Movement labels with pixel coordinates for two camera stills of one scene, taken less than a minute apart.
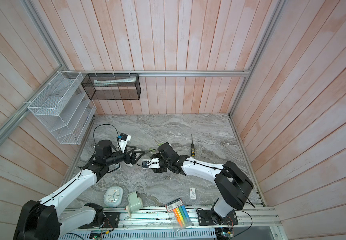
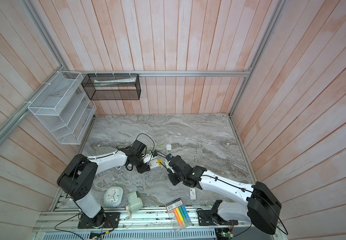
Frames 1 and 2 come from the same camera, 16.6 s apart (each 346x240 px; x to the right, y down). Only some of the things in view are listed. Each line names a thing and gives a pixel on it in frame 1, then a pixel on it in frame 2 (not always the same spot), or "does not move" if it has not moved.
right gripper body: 163,163 to 174,177
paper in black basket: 107,82 does not move
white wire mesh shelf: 64,107 does not move
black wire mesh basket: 112,86 does not move
